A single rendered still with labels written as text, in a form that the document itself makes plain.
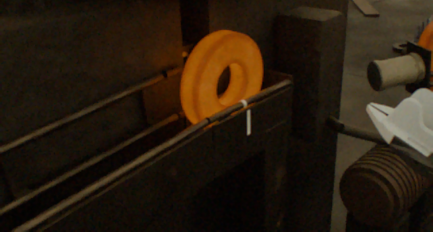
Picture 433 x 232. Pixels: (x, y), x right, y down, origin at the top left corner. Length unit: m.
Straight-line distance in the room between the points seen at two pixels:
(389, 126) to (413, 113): 0.03
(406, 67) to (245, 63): 0.36
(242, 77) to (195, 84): 0.11
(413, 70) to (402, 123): 0.43
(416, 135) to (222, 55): 0.28
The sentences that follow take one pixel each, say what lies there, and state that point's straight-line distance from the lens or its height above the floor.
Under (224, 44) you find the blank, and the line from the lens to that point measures 0.69.
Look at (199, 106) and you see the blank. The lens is 0.68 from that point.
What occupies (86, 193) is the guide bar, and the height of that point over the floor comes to 0.70.
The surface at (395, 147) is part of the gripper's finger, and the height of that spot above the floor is 0.73.
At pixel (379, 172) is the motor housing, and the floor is 0.53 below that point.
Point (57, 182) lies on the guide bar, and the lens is 0.62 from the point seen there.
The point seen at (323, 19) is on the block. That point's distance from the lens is 0.85.
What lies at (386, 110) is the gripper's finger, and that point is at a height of 0.76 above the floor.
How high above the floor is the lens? 1.00
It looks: 24 degrees down
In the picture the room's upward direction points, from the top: 2 degrees counter-clockwise
